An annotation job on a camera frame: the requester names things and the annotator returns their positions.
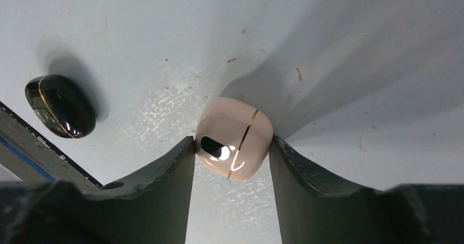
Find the beige earbud charging case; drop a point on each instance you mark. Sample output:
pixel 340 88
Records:
pixel 233 138

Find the black earbud charging case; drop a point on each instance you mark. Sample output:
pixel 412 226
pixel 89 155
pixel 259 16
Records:
pixel 61 106

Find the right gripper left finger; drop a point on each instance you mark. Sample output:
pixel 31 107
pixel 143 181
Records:
pixel 150 205

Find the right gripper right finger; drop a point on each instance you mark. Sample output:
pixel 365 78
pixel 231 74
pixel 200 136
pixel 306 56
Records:
pixel 315 205

